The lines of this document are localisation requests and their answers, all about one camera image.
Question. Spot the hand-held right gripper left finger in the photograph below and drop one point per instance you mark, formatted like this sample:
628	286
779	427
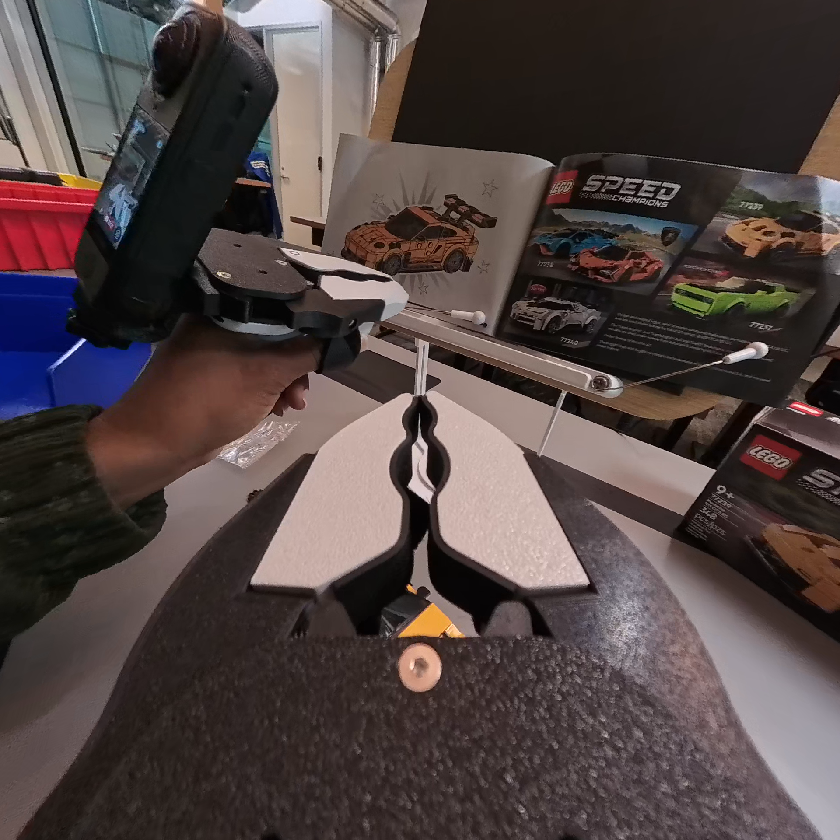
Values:
328	518

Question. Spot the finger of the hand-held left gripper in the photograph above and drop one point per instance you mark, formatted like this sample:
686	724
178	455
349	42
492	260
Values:
374	295
341	266

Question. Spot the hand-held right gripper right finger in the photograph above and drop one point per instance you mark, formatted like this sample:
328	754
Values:
512	518

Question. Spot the lego instruction booklet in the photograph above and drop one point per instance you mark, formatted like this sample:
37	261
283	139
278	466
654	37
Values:
426	197

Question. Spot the yellow and black lego car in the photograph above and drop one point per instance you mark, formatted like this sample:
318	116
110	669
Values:
430	623

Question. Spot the person's left forearm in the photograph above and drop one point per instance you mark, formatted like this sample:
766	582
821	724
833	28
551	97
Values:
52	512

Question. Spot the lego set box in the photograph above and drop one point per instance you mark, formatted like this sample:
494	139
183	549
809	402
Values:
754	525

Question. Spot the person's left hand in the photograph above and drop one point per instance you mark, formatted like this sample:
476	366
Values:
197	394

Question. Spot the clear crumpled plastic bag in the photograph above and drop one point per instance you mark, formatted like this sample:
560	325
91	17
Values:
256	446

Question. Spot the yellow plastic storage bin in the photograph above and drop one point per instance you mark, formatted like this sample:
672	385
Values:
79	182

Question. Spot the white door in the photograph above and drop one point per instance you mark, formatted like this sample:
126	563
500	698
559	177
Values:
298	131

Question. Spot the white book stand ledge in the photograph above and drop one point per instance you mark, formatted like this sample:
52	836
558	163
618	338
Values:
492	348

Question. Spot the red plastic storage bin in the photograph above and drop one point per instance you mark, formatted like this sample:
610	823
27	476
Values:
39	229

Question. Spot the blue plastic storage bin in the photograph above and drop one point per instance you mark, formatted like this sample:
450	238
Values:
39	341

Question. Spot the black divider panel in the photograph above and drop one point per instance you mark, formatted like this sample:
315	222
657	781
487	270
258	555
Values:
590	79

